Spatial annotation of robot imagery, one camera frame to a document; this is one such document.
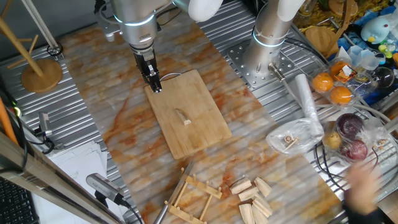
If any steel cleaver knife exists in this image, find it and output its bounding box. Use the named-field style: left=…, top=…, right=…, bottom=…
left=153, top=161, right=196, bottom=224

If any clear plastic bag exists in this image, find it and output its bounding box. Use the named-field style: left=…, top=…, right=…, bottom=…
left=266, top=73, right=325, bottom=156

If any glass jar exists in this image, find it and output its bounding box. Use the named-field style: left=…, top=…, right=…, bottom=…
left=297, top=0, right=315, bottom=17

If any clear plastic fruit tray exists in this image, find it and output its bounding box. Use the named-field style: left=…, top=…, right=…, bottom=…
left=309, top=57, right=379, bottom=108

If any white slanted pole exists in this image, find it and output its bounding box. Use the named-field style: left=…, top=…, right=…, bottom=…
left=21, top=0, right=60, bottom=52

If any crinkled clear produce bag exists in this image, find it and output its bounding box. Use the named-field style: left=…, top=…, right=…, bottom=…
left=322, top=111, right=391, bottom=166

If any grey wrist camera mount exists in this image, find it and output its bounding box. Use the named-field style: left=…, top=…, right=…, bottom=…
left=95, top=11, right=121, bottom=43

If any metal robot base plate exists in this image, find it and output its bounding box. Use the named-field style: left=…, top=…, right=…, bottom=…
left=226, top=39, right=296, bottom=90

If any long lotus root piece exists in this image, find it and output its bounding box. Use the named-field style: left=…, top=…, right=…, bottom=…
left=174, top=108, right=192, bottom=126

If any small green toy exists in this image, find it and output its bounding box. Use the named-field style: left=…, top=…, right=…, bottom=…
left=377, top=43, right=394, bottom=59

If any thin lotus root stick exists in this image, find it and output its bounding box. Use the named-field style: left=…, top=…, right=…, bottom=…
left=283, top=138, right=300, bottom=152

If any blue plush toy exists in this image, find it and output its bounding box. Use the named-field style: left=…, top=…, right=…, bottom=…
left=360, top=15, right=392, bottom=45

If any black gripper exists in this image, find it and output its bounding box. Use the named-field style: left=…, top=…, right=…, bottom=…
left=133, top=49, right=163, bottom=93

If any orange fruit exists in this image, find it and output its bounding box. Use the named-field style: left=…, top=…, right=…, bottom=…
left=329, top=85, right=353, bottom=105
left=312, top=72, right=335, bottom=93
left=329, top=60, right=351, bottom=78

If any black table cable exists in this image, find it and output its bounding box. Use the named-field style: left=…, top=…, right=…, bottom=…
left=313, top=142, right=380, bottom=194

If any forearm in dark sleeve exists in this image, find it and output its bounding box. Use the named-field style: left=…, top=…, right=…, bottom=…
left=341, top=198, right=398, bottom=224

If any blue cloth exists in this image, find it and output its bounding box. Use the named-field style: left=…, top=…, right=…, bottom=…
left=337, top=6, right=398, bottom=62

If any black keyboard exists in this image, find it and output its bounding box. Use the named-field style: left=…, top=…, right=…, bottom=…
left=0, top=177, right=40, bottom=224

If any clear plastic measuring cup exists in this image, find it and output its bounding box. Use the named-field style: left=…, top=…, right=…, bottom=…
left=347, top=45, right=387, bottom=71

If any round wooden disc stand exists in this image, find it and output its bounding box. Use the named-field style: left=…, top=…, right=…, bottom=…
left=304, top=26, right=340, bottom=58

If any wooden knife rack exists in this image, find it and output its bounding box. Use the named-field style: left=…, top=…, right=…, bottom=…
left=167, top=167, right=223, bottom=224

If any stack of white papers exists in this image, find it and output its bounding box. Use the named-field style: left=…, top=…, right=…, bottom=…
left=46, top=141, right=125, bottom=224

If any aluminium frame beam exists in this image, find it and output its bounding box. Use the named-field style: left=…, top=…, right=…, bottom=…
left=0, top=130, right=125, bottom=224

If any metal cable connector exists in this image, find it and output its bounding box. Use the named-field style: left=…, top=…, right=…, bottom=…
left=267, top=62, right=286, bottom=82

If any yellow pear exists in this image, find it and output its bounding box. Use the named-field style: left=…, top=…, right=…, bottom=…
left=322, top=130, right=343, bottom=150

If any small wooden stand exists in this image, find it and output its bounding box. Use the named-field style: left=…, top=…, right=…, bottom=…
left=328, top=0, right=359, bottom=17

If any dark glass bowl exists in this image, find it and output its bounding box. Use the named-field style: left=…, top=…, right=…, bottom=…
left=371, top=67, right=396, bottom=90

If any wooden cutting board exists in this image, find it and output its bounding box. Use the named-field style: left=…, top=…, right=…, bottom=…
left=144, top=68, right=233, bottom=161

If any black cable ring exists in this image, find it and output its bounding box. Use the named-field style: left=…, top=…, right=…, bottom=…
left=46, top=42, right=65, bottom=58

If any large grey cylindrical camera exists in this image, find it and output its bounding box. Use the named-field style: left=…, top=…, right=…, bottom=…
left=86, top=173, right=127, bottom=208

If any orange marble pattern mat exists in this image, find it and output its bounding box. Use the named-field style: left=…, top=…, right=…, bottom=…
left=58, top=0, right=346, bottom=224

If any person's bare hand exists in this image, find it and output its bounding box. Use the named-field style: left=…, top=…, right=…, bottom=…
left=343, top=161, right=385, bottom=215

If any purple onion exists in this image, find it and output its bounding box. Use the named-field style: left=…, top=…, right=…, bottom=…
left=336, top=113, right=364, bottom=140
left=340, top=139, right=369, bottom=162

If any orange pole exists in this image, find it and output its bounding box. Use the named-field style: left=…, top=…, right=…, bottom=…
left=0, top=96, right=19, bottom=146

